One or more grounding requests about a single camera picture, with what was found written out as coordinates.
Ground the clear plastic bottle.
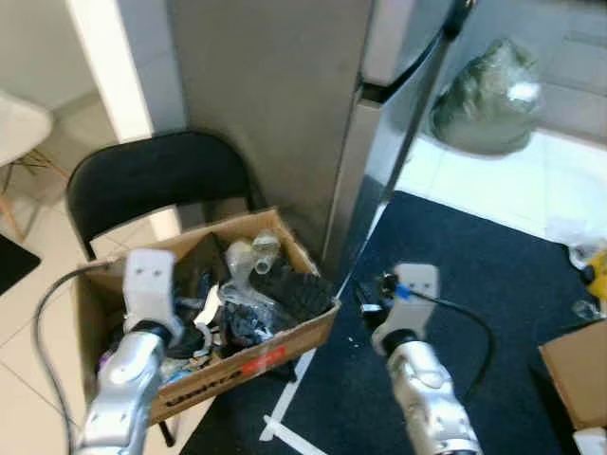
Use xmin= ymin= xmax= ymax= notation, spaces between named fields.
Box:
xmin=225 ymin=230 xmax=284 ymax=283

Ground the black shoe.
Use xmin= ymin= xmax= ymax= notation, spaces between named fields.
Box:
xmin=248 ymin=261 xmax=335 ymax=323

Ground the white floor tape strip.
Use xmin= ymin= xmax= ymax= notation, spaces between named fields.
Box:
xmin=261 ymin=201 xmax=390 ymax=442
xmin=261 ymin=415 xmax=319 ymax=455

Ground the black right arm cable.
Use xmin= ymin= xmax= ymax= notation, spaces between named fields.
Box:
xmin=408 ymin=289 xmax=496 ymax=404

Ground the stainless steel fridge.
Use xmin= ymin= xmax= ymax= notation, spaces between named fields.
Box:
xmin=166 ymin=0 xmax=475 ymax=281

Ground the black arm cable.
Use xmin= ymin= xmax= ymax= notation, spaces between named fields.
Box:
xmin=33 ymin=264 xmax=129 ymax=454
xmin=408 ymin=289 xmax=496 ymax=404

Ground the white plastic chair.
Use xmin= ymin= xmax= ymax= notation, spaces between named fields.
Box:
xmin=0 ymin=90 xmax=69 ymax=243

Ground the medium brown cardboard box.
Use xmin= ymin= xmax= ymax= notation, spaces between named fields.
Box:
xmin=539 ymin=320 xmax=607 ymax=432

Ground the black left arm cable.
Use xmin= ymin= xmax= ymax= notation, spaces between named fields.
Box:
xmin=33 ymin=264 xmax=129 ymax=454

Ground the white plastic bag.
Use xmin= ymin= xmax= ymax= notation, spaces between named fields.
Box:
xmin=548 ymin=216 xmax=607 ymax=271

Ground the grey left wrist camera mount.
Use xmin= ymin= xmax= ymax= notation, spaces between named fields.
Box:
xmin=123 ymin=248 xmax=181 ymax=328

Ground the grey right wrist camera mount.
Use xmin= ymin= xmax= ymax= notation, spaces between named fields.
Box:
xmin=372 ymin=264 xmax=441 ymax=354

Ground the green filled garbage bag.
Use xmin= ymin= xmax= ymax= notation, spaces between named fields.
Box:
xmin=429 ymin=38 xmax=546 ymax=157

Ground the cardboard box with red label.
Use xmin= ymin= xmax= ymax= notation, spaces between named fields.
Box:
xmin=74 ymin=207 xmax=340 ymax=425

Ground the black folding chair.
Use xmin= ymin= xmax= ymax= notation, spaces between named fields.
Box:
xmin=64 ymin=131 xmax=304 ymax=448

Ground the large black floor mat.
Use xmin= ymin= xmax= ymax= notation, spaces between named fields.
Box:
xmin=180 ymin=190 xmax=607 ymax=455

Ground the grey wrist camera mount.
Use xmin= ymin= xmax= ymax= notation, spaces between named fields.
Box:
xmin=372 ymin=264 xmax=441 ymax=354
xmin=123 ymin=248 xmax=181 ymax=328

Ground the small black floor mat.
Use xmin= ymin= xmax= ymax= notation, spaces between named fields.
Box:
xmin=0 ymin=232 xmax=42 ymax=297

